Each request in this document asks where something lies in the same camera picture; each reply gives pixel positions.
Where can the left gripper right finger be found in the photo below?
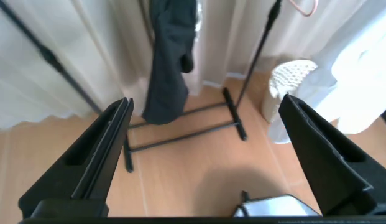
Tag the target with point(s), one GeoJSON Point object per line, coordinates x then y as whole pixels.
{"type": "Point", "coordinates": [323, 174]}

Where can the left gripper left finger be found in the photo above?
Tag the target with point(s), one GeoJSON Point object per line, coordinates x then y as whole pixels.
{"type": "Point", "coordinates": [96, 177]}

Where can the white printed garment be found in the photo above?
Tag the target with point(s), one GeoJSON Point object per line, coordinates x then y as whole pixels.
{"type": "Point", "coordinates": [351, 93]}

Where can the black shorts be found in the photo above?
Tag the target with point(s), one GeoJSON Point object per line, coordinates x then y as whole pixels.
{"type": "Point", "coordinates": [168, 77]}

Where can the pink clothes hanger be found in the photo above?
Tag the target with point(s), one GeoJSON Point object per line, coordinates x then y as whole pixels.
{"type": "Point", "coordinates": [304, 14]}

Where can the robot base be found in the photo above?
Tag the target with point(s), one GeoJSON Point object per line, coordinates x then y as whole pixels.
{"type": "Point", "coordinates": [273, 207]}

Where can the black clothes rack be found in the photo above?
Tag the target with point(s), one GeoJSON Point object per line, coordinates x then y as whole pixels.
{"type": "Point", "coordinates": [186, 136]}

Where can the white laundry basket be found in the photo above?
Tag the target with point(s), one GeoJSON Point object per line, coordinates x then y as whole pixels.
{"type": "Point", "coordinates": [286, 77]}

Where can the beige curtain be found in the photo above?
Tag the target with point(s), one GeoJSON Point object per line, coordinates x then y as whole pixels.
{"type": "Point", "coordinates": [87, 46]}

